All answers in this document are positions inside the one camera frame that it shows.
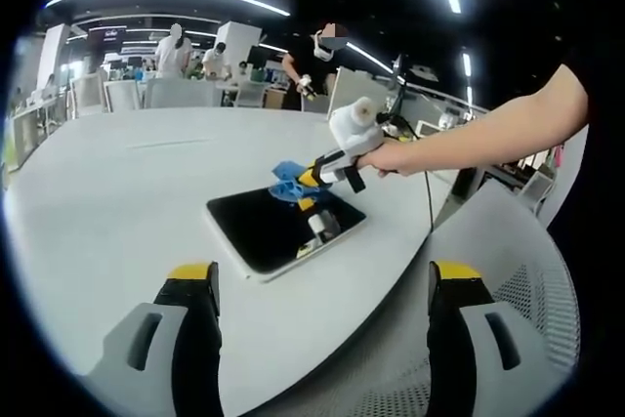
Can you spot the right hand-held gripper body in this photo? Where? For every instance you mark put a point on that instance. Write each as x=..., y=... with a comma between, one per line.
x=354, y=126

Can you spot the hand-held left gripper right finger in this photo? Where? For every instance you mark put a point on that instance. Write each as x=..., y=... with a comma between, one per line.
x=473, y=339

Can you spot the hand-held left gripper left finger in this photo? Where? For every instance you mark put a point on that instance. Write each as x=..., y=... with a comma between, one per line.
x=156, y=339

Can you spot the blue cleaning cloth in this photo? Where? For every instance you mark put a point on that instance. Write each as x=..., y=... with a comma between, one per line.
x=288, y=170

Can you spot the person's right hand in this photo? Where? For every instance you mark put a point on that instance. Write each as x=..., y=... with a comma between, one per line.
x=393, y=158

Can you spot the straight ceiling light strip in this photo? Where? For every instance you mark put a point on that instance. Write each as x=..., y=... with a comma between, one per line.
x=368, y=56

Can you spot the white mesh office chair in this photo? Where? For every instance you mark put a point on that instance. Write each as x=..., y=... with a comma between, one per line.
x=508, y=251

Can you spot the small ceiling light strip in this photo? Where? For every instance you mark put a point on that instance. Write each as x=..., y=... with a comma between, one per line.
x=468, y=64

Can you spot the white chair back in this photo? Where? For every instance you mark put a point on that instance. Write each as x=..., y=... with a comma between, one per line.
x=571, y=178

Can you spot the person's black shirt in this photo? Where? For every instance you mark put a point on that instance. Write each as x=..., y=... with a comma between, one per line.
x=600, y=168

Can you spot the white office desk row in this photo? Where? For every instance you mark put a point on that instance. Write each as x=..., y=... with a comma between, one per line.
x=34, y=119

